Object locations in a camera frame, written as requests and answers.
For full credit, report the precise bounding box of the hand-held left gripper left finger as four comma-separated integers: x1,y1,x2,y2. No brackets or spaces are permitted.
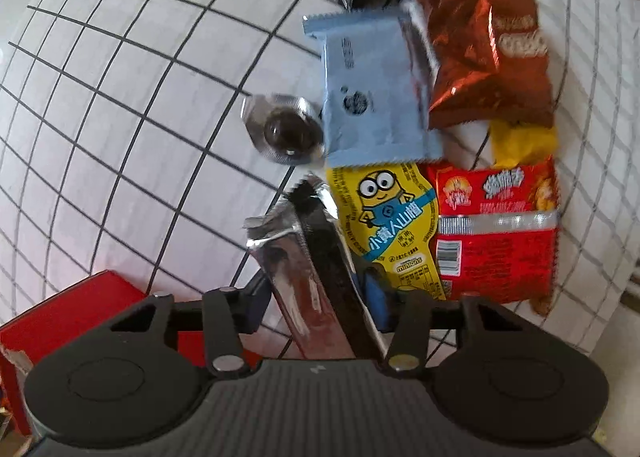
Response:
111,273,275,379

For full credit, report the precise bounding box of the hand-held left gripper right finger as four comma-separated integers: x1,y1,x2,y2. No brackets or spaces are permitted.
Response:
360,271,507,373

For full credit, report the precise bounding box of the clear jelly cup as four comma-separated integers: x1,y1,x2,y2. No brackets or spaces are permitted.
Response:
240,93,327,165

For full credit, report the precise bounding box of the silver and black snack packet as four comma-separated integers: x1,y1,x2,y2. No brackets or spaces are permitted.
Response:
243,174,393,363

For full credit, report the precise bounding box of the shiny red chip bag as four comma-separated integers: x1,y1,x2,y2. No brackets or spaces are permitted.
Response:
387,0,556,130

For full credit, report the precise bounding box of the white checked tablecloth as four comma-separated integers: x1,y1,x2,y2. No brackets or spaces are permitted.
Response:
0,0,640,358

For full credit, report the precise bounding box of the plain yellow snack packet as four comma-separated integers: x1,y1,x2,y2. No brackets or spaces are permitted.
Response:
490,119,558,170

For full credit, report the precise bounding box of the red snack packet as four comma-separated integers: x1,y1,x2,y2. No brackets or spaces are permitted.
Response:
425,155,561,315

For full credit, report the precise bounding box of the light blue snack packet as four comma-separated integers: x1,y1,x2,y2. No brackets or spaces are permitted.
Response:
301,0,445,166

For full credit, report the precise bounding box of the yellow cartoon snack packet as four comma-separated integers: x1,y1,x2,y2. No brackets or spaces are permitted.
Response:
325,163,447,300

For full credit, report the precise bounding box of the red cardboard box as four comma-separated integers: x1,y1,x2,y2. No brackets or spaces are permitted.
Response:
0,269,211,438

